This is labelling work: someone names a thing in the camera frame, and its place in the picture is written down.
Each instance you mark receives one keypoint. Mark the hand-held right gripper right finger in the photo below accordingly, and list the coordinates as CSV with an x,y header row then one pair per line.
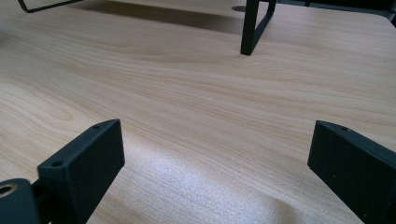
x,y
355,165

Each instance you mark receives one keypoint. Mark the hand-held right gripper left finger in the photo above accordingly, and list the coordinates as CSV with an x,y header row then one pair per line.
x,y
84,165

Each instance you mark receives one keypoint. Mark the black metal shelf frame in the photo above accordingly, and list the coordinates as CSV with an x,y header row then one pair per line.
x,y
250,28

